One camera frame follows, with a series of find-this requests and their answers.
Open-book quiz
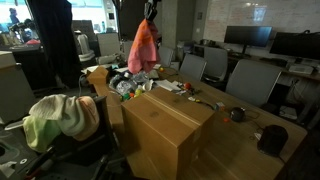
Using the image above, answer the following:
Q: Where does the white and green towel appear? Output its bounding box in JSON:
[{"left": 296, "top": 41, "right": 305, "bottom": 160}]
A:
[{"left": 21, "top": 93, "right": 87, "bottom": 154}]

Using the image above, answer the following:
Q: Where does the white machine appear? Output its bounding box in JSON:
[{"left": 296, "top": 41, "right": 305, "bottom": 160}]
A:
[{"left": 73, "top": 29, "right": 97, "bottom": 63}]

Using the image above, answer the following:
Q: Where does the black office chair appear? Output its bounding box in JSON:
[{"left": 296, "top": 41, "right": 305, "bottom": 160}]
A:
[{"left": 0, "top": 95, "right": 119, "bottom": 180}]

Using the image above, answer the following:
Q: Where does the small cardboard box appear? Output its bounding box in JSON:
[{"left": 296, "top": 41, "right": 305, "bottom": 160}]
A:
[{"left": 86, "top": 65, "right": 110, "bottom": 85}]

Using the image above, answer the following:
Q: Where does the large cardboard box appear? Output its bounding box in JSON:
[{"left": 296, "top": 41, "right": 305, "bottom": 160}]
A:
[{"left": 120, "top": 86, "right": 216, "bottom": 180}]

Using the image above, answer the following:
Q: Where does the grey office chair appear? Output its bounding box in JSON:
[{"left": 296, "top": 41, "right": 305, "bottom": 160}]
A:
[
  {"left": 202, "top": 46, "right": 229, "bottom": 84},
  {"left": 179, "top": 53, "right": 208, "bottom": 82},
  {"left": 225, "top": 59, "right": 284, "bottom": 109},
  {"left": 157, "top": 45, "right": 175, "bottom": 68}
]

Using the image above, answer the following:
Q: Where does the pink shirt orange print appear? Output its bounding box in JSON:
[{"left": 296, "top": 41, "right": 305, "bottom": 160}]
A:
[{"left": 127, "top": 18, "right": 161, "bottom": 75}]

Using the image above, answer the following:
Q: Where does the white cabinet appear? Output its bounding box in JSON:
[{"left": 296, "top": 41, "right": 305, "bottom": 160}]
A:
[{"left": 0, "top": 50, "right": 37, "bottom": 125}]

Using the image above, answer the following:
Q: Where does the person in dark clothes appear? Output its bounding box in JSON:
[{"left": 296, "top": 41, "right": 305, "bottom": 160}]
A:
[{"left": 8, "top": 7, "right": 22, "bottom": 26}]

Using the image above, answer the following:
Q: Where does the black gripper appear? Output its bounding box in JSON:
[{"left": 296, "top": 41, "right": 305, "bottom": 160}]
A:
[{"left": 143, "top": 0, "right": 163, "bottom": 22}]

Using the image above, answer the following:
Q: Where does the clear plastic bag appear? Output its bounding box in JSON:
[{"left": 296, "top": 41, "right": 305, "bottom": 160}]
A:
[{"left": 108, "top": 70, "right": 150, "bottom": 97}]

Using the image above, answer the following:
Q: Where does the white box under desk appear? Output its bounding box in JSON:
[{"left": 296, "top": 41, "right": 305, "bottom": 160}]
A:
[{"left": 278, "top": 105, "right": 299, "bottom": 121}]

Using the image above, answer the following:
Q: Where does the white paper stack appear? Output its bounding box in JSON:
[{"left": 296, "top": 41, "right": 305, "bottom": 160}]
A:
[{"left": 154, "top": 79, "right": 183, "bottom": 93}]

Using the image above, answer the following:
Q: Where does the black computer monitor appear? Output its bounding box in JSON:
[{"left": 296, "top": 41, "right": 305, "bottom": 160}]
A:
[
  {"left": 268, "top": 29, "right": 320, "bottom": 62},
  {"left": 223, "top": 25, "right": 273, "bottom": 56}
]

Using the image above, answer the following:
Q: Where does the black round device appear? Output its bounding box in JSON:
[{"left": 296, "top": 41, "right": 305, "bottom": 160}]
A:
[{"left": 229, "top": 106, "right": 247, "bottom": 123}]

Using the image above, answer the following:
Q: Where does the black cylinder speaker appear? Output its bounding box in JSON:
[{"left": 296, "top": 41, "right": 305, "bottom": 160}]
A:
[{"left": 256, "top": 124, "right": 290, "bottom": 157}]

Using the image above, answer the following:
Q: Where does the peach shirt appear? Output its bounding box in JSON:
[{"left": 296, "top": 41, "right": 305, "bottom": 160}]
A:
[{"left": 72, "top": 95, "right": 101, "bottom": 142}]

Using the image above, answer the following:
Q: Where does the white desk device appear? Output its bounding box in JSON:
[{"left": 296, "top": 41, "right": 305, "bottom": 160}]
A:
[{"left": 287, "top": 63, "right": 315, "bottom": 76}]

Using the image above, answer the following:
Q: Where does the white cup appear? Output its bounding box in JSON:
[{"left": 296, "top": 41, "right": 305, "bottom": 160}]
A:
[{"left": 142, "top": 79, "right": 155, "bottom": 92}]

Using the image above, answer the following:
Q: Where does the thin black cable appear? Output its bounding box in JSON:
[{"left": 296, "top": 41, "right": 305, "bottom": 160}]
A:
[{"left": 194, "top": 98, "right": 216, "bottom": 111}]

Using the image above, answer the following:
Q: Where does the small colourful cube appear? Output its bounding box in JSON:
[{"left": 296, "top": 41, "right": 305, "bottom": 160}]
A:
[{"left": 214, "top": 101, "right": 226, "bottom": 112}]

